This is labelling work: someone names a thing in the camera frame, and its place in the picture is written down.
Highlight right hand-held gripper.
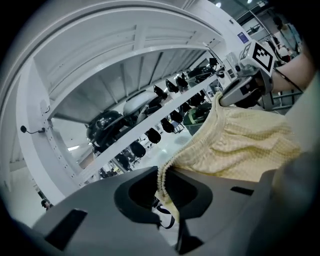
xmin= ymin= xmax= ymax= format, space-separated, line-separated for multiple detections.
xmin=219 ymin=40 xmax=275 ymax=110

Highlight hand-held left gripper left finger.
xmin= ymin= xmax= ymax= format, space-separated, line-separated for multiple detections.
xmin=29 ymin=165 xmax=177 ymax=256

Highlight small black gooseneck camera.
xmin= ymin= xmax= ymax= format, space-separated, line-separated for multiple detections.
xmin=20 ymin=125 xmax=46 ymax=135

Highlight white shelving unit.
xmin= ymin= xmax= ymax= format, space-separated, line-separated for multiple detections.
xmin=0 ymin=3 xmax=251 ymax=211

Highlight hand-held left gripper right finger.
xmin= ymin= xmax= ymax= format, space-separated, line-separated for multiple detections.
xmin=163 ymin=169 xmax=276 ymax=256

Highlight dark metal drying rack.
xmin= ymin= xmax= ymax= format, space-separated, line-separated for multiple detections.
xmin=258 ymin=88 xmax=305 ymax=116

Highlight person's right forearm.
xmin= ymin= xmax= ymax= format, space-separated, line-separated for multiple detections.
xmin=271 ymin=51 xmax=316 ymax=95

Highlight yellow clothes shorts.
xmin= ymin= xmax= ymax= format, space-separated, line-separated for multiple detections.
xmin=155 ymin=91 xmax=305 ymax=225

